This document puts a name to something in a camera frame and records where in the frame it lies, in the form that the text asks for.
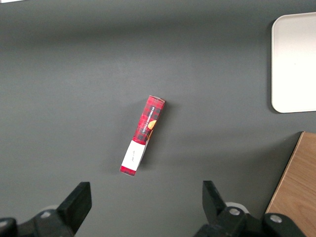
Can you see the wooden drawer cabinet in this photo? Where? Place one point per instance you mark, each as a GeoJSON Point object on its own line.
{"type": "Point", "coordinates": [296, 192]}

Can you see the beige plastic tray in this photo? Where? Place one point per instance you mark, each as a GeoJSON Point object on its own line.
{"type": "Point", "coordinates": [296, 64]}

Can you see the red plaid cookie box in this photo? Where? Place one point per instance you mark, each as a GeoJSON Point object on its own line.
{"type": "Point", "coordinates": [146, 123]}

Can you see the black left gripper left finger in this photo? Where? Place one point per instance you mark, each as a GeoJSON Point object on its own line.
{"type": "Point", "coordinates": [71, 212]}

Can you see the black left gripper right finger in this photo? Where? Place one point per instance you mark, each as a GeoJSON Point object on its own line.
{"type": "Point", "coordinates": [214, 209]}

